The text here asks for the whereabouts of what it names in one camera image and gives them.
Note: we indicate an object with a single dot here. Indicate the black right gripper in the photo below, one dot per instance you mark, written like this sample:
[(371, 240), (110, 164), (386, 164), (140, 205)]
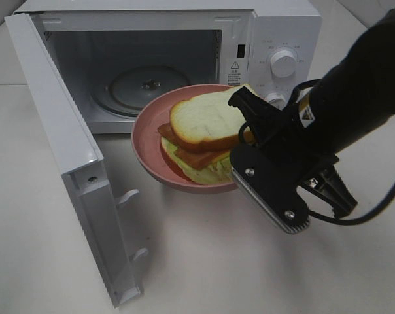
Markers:
[(278, 138)]

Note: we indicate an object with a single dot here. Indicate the white timer knob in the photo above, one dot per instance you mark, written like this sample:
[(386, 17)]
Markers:
[(277, 100)]

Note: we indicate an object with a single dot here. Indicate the toast sandwich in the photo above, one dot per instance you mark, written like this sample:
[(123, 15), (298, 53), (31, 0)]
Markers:
[(197, 140)]

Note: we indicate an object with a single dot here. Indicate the pink plate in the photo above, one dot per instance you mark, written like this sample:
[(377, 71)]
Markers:
[(145, 140)]

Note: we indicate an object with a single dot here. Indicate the white microwave door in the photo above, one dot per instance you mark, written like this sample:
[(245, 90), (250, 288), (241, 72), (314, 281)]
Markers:
[(79, 160)]

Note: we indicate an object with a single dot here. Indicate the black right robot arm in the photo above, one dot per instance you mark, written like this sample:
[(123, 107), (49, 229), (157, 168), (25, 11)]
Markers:
[(351, 100)]

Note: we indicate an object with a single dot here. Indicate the white power knob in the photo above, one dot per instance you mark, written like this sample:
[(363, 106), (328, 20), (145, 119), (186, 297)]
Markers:
[(283, 63)]

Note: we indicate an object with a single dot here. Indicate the warning label sticker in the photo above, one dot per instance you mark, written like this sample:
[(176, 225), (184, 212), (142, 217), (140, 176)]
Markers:
[(234, 76)]

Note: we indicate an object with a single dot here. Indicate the glass turntable plate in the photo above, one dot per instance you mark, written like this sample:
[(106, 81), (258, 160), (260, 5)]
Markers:
[(128, 92)]

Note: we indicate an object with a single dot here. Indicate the white microwave oven body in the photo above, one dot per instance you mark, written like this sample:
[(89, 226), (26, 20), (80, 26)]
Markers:
[(92, 39)]

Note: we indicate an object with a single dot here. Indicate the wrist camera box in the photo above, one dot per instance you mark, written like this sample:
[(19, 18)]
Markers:
[(274, 195)]

